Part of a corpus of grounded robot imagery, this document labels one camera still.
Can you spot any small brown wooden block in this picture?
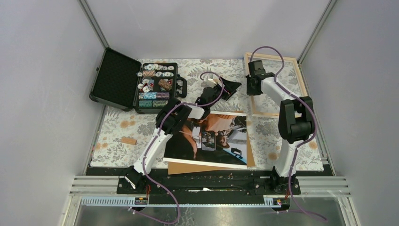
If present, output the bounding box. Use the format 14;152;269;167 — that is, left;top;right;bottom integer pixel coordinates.
121;137;137;145

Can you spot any light wooden picture frame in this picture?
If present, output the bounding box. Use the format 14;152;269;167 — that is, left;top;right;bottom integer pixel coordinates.
244;52;308;118

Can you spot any corner aluminium post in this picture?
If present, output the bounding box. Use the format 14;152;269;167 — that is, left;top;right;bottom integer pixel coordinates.
78;0;110;48
297;0;338;65

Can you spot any floral patterned table mat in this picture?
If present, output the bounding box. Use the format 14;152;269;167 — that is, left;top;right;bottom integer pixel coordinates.
90;58;325;171

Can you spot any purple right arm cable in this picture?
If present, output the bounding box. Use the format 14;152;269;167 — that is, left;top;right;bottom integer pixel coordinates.
249;46;328;223

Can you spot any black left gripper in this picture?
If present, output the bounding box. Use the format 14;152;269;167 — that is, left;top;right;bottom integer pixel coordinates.
207;77;240;108

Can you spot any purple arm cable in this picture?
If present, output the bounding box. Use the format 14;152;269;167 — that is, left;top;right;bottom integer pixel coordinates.
128;71;226;225
249;46;328;223

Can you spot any brown cardboard backing board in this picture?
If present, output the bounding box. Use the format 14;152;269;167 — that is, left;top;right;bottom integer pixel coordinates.
168;111;255;175

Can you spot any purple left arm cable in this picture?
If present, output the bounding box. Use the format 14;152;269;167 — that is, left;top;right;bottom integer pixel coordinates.
128;71;226;225

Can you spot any large printed photo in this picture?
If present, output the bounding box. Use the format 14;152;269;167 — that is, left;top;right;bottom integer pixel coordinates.
162;111;248;170

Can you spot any right corner aluminium post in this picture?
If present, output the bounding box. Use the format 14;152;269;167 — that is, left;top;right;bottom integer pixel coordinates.
297;0;338;65

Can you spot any aluminium rail front structure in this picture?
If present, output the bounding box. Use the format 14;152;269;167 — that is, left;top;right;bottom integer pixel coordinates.
62;176;360;226

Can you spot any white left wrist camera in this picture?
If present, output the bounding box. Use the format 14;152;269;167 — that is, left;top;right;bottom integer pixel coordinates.
206;78;221;88

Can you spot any left corner aluminium post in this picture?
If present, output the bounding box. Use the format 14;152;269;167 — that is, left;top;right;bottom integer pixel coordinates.
78;0;110;48

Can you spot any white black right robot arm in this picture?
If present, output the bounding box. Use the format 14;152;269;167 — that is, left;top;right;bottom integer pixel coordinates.
246;60;316;194

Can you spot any black poker chip case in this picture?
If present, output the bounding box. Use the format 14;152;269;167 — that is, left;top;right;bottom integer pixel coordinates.
89;48;187;114

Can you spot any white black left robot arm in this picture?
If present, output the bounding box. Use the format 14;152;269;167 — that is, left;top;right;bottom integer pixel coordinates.
123;78;242;194

